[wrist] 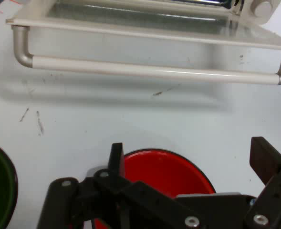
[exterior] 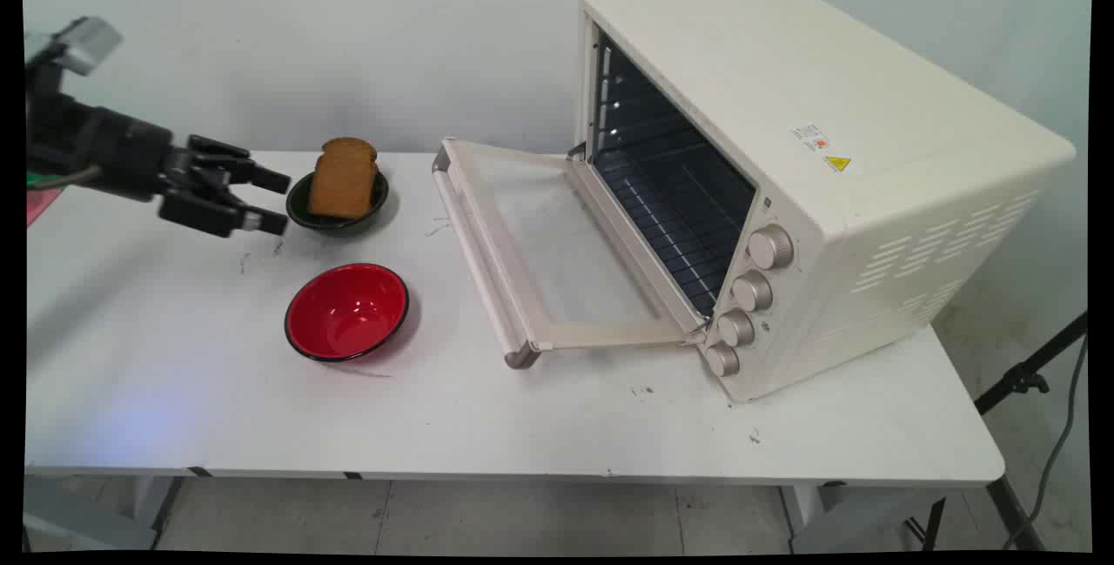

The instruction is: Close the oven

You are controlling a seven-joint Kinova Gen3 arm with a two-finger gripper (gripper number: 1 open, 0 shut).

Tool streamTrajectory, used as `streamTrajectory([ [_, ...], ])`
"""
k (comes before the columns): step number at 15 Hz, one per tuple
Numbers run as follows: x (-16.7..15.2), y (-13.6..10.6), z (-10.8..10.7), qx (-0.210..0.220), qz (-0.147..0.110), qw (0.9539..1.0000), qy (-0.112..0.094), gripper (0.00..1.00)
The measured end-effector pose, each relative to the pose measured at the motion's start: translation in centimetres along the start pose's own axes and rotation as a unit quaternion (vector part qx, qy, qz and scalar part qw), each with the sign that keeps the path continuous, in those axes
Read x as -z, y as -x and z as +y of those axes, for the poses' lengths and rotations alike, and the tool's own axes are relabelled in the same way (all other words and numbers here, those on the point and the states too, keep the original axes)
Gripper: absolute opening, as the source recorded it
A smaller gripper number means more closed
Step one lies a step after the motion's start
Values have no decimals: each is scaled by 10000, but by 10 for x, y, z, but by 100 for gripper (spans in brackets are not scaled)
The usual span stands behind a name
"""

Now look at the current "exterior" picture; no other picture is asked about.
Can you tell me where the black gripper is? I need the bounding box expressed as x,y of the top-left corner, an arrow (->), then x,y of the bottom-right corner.
27,91 -> 292,239

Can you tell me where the dark green bowl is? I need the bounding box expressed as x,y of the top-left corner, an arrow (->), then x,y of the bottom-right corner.
285,168 -> 390,231

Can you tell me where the brown toast slice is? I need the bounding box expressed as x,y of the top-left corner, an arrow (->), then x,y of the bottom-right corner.
306,137 -> 379,220

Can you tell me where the red bowl black rim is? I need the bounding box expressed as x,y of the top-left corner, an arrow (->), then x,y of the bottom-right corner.
284,263 -> 410,364

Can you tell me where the red paper sheet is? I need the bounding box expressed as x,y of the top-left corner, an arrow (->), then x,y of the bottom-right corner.
26,186 -> 67,228

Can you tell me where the glass oven door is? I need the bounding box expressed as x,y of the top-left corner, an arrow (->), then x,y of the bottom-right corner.
432,137 -> 708,371

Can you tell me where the large silver oven knob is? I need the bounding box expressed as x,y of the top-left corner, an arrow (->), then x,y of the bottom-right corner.
747,225 -> 795,271

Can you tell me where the cream toaster oven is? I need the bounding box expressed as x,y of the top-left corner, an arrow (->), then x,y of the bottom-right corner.
572,0 -> 1078,404

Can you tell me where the black tripod stand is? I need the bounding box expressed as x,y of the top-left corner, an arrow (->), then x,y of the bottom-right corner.
905,311 -> 1089,552

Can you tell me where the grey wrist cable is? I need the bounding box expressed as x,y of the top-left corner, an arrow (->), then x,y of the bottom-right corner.
26,165 -> 104,192

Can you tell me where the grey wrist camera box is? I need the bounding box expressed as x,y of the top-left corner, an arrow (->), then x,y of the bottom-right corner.
25,16 -> 124,78

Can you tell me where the wire oven rack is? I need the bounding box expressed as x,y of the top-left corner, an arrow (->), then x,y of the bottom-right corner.
594,147 -> 756,318

